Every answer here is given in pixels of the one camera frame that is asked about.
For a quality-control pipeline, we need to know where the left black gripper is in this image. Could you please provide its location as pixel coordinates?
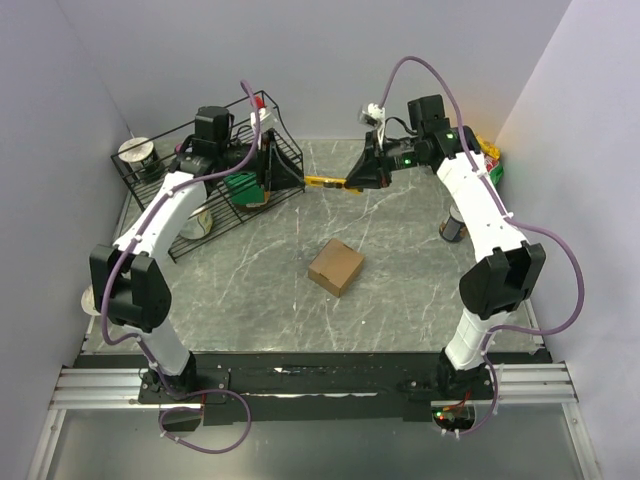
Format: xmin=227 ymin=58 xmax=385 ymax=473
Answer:
xmin=219 ymin=128 xmax=306 ymax=193

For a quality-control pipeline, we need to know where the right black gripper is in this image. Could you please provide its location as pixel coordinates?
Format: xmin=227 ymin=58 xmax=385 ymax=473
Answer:
xmin=343 ymin=130 xmax=427 ymax=191

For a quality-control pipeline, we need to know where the yellow utility knife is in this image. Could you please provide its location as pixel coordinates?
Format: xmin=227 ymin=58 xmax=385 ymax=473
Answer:
xmin=304 ymin=175 xmax=363 ymax=195

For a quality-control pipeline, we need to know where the brown cardboard express box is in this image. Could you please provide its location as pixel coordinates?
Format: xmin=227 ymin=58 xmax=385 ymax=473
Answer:
xmin=308 ymin=238 xmax=365 ymax=298

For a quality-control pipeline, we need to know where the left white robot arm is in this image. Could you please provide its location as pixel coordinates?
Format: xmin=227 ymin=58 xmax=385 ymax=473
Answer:
xmin=89 ymin=105 xmax=304 ymax=402

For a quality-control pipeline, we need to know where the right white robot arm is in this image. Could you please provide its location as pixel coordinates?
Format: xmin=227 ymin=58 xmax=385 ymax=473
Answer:
xmin=345 ymin=95 xmax=546 ymax=399

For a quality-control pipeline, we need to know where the green lidded cup noodle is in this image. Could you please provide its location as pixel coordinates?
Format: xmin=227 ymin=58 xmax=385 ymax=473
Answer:
xmin=224 ymin=172 xmax=270 ymax=212

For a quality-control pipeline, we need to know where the white toilet paper roll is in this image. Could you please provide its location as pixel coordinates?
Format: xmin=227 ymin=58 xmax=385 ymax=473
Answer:
xmin=179 ymin=206 xmax=214 ymax=241

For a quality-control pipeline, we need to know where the dark metal can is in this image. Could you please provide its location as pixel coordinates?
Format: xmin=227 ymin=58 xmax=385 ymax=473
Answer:
xmin=439 ymin=204 xmax=467 ymax=243

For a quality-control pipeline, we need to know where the green chips bag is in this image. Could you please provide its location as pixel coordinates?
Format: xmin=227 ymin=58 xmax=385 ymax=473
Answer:
xmin=485 ymin=156 xmax=504 ymax=186

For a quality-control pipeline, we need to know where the black yogurt cup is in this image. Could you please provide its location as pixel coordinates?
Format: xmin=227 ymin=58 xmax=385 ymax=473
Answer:
xmin=117 ymin=137 xmax=162 ymax=183

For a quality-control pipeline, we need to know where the white yogurt cup on table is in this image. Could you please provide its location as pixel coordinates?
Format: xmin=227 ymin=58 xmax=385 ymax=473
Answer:
xmin=80 ymin=285 xmax=103 ymax=317

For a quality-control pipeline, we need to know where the black wire rack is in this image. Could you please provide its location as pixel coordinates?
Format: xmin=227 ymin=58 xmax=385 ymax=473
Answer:
xmin=111 ymin=90 xmax=305 ymax=261

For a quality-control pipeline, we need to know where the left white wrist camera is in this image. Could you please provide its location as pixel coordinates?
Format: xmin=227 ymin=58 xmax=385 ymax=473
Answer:
xmin=250 ymin=95 xmax=278 ymax=133

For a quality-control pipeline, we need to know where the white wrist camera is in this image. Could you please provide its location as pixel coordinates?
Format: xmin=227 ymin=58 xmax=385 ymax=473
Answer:
xmin=358 ymin=103 xmax=386 ymax=129
xmin=250 ymin=95 xmax=278 ymax=133

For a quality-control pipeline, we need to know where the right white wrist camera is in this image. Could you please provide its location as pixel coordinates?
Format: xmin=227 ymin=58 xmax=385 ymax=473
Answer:
xmin=358 ymin=103 xmax=386 ymax=129

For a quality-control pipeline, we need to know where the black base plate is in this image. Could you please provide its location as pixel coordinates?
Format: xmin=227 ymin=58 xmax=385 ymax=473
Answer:
xmin=139 ymin=350 xmax=552 ymax=426

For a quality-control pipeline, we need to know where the aluminium rail frame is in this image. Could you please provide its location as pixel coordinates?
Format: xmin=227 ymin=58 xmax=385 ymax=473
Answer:
xmin=49 ymin=364 xmax=578 ymax=410

